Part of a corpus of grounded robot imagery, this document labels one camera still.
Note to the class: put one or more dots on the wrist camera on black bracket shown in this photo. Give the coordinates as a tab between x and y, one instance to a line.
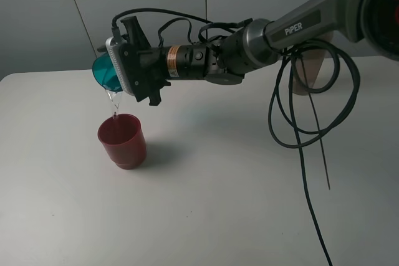
132	71

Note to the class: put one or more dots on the teal transparent plastic cup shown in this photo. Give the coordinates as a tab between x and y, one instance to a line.
105	74

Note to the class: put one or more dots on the red plastic cup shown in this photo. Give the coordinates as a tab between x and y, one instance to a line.
123	140

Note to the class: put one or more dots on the translucent grey plastic bottle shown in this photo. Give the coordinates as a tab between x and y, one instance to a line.
312	60

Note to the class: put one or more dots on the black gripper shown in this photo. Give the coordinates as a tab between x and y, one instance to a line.
153	56

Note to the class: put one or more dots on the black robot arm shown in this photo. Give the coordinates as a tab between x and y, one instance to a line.
252	44

